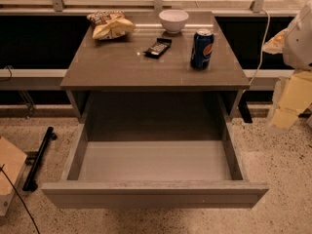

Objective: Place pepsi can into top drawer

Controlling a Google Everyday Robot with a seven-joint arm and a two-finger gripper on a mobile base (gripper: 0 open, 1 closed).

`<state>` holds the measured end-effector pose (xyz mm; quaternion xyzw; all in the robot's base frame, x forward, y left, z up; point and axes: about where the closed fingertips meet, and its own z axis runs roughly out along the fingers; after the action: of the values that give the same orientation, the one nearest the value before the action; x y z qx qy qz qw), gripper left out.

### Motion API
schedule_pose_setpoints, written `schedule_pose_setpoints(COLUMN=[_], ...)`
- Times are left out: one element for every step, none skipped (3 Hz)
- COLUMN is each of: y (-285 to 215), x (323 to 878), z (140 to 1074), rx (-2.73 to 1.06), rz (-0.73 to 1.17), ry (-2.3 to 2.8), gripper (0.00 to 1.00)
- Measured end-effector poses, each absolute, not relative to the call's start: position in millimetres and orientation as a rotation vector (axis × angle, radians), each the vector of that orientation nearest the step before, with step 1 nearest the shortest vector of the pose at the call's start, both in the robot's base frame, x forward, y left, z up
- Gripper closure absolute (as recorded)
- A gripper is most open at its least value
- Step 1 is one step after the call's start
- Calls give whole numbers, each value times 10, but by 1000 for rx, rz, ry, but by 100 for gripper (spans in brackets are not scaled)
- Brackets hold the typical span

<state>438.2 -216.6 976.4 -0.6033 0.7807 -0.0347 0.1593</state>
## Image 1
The white ceramic bowl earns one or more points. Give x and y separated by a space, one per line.
173 21

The yellow chip bag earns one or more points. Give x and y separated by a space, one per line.
109 24

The open grey top drawer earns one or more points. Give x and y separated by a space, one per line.
154 151

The blue pepsi can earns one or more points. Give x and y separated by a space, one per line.
203 42

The black metal bar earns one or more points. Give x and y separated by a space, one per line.
30 183

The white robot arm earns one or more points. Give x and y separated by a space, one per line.
298 48

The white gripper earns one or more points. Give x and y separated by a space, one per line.
299 46

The grey cabinet with top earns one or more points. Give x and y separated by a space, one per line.
121 65

